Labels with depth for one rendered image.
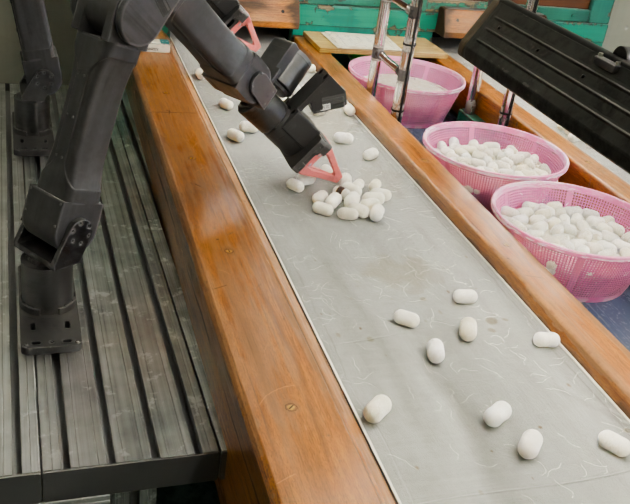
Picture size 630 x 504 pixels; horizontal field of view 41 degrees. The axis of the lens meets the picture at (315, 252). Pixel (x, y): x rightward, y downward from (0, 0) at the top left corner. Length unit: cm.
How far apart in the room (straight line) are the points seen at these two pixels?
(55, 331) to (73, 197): 16
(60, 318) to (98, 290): 9
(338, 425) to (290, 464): 7
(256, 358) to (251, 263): 20
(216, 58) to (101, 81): 19
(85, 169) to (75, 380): 25
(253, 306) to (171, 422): 16
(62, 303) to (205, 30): 39
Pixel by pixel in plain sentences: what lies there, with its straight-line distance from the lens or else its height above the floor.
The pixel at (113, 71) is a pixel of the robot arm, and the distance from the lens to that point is 103.
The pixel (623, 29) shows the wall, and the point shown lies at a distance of 363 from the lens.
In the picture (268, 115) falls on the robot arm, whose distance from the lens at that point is 127.
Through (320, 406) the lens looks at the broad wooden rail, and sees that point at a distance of 85.
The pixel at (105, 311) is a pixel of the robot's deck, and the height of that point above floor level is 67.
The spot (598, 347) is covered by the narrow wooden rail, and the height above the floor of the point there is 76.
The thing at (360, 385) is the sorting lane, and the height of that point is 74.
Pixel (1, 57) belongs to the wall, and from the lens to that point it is 290.
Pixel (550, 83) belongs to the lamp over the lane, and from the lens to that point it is 88.
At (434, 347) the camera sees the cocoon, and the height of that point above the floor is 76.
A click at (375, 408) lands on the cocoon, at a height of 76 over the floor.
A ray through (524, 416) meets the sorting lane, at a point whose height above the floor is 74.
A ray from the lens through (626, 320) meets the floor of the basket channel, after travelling 133.
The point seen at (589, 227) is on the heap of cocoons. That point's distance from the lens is 142.
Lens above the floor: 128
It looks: 28 degrees down
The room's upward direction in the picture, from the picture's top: 8 degrees clockwise
